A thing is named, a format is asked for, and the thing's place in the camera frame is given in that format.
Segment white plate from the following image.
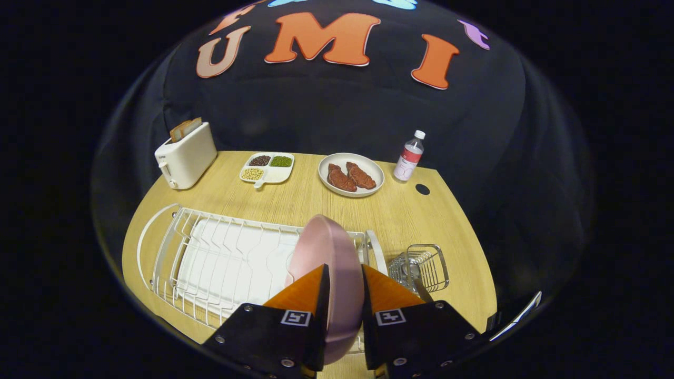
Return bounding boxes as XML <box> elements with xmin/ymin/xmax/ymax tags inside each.
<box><xmin>318</xmin><ymin>153</ymin><xmax>385</xmax><ymax>198</ymax></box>

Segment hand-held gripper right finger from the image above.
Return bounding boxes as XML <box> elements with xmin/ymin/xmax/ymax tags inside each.
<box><xmin>361</xmin><ymin>264</ymin><xmax>482</xmax><ymax>379</ymax></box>

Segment white wire dish rack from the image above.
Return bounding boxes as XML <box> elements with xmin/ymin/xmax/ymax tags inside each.
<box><xmin>137</xmin><ymin>203</ymin><xmax>388</xmax><ymax>354</ymax></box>

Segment black backdrop cloth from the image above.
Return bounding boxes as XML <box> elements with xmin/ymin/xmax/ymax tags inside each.
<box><xmin>92</xmin><ymin>0</ymin><xmax>596</xmax><ymax>316</ymax></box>

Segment white divided bean dish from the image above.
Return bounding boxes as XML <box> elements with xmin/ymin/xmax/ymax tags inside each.
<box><xmin>240</xmin><ymin>152</ymin><xmax>295</xmax><ymax>188</ymax></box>

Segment toast bread slices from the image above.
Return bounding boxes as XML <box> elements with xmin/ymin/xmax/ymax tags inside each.
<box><xmin>170</xmin><ymin>117</ymin><xmax>203</xmax><ymax>143</ymax></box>

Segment white toaster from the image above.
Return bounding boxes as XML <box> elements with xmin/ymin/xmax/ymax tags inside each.
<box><xmin>154</xmin><ymin>122</ymin><xmax>218</xmax><ymax>190</ymax></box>

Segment metal wire basket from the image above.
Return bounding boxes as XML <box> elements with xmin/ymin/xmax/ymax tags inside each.
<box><xmin>389</xmin><ymin>244</ymin><xmax>450</xmax><ymax>294</ymax></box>

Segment clear bottle red label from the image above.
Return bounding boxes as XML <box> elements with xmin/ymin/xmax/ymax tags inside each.
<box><xmin>393</xmin><ymin>130</ymin><xmax>425</xmax><ymax>183</ymax></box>

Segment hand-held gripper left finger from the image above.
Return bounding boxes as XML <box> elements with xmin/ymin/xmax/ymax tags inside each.
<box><xmin>202</xmin><ymin>264</ymin><xmax>331</xmax><ymax>379</ymax></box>

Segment brown steak piece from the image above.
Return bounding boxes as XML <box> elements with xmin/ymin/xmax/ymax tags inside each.
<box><xmin>346</xmin><ymin>162</ymin><xmax>377</xmax><ymax>190</ymax></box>
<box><xmin>328</xmin><ymin>163</ymin><xmax>358</xmax><ymax>193</ymax></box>

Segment pink plate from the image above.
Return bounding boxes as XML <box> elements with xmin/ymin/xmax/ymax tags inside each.
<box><xmin>287</xmin><ymin>214</ymin><xmax>365</xmax><ymax>365</ymax></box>

